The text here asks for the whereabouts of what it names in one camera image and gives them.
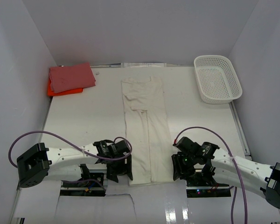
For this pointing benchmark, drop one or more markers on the folded red t shirt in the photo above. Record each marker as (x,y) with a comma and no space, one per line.
(65,78)

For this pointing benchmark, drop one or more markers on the folded orange t shirt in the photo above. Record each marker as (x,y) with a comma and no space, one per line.
(50,92)

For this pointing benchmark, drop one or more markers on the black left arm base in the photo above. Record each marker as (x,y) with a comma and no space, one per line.
(89,185)

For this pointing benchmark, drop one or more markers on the white perforated plastic basket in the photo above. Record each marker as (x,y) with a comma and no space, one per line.
(216,79)

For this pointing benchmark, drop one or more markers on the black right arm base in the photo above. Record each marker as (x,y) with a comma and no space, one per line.
(199,187)

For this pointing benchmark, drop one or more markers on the white t shirt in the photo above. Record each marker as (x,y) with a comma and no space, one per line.
(147,130)

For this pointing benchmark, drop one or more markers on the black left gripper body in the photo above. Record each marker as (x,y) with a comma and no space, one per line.
(116,167)

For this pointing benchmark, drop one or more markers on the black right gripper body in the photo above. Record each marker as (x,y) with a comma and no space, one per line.
(184,164)

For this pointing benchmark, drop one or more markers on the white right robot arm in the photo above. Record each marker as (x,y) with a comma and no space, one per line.
(208,164)

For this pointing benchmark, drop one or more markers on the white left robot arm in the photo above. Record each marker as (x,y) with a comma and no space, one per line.
(41,163)

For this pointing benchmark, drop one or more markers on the papers at table back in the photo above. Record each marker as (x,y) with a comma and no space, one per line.
(142,65)

